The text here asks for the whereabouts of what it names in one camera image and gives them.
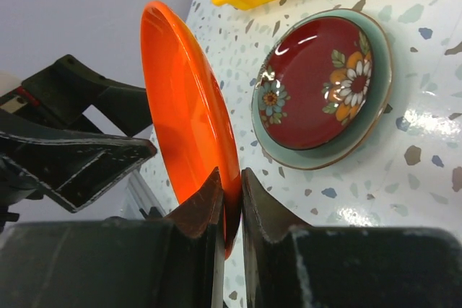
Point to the large celadon green plate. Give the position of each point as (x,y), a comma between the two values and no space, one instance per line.
(362,125)

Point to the dark red lacquer plate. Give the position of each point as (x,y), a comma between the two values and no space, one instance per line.
(314,82)

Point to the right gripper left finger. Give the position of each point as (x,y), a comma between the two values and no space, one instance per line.
(175,261)

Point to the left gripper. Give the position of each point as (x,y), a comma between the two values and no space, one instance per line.
(45,147)

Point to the aluminium frame rail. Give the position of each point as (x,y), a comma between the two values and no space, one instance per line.
(141,199)

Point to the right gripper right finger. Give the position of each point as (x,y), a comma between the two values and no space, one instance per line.
(289,263)

